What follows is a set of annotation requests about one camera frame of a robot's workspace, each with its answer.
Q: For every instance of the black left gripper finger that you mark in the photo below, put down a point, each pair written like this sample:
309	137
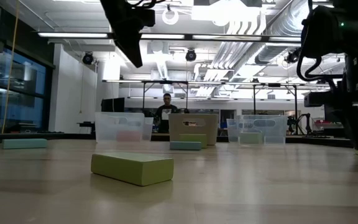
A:
132	49

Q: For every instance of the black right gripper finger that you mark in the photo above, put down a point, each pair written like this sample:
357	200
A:
353	130

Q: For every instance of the orange rectangular block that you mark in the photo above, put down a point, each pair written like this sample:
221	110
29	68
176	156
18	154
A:
128	136

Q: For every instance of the blue rectangular block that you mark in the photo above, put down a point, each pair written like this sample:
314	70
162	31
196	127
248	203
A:
23	143
185	145

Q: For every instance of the black background robot arm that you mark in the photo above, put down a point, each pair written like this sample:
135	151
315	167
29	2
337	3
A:
308	123

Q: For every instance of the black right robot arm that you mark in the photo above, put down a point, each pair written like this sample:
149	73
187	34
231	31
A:
331	31

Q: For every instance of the long ceiling light strip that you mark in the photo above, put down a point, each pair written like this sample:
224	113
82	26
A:
73	35

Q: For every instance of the black monitor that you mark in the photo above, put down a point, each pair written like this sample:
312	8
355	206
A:
112	104

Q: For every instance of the person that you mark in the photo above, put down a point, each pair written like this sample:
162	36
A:
166	112

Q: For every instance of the frosted translucent storage bin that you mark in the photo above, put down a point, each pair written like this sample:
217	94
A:
120	121

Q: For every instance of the clear storage bin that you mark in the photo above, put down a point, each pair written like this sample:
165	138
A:
275	130

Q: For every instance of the small black side table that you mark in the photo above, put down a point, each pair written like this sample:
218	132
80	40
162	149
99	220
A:
87	123

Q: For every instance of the white opaque storage bin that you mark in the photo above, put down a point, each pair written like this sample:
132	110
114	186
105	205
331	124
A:
176	127

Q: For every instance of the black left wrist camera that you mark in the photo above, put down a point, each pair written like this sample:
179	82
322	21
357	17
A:
146	17

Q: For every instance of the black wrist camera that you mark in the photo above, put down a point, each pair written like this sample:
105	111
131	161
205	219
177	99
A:
146	17
319	99

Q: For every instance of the black background workstation frame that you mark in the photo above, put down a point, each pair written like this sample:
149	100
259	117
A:
144	93

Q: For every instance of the black ceiling camera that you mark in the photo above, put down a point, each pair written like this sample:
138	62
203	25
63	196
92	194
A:
190	55
292	56
88	58

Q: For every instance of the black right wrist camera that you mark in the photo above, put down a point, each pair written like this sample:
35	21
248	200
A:
319	99

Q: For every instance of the silver ventilation duct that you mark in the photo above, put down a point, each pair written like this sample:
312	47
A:
284	25

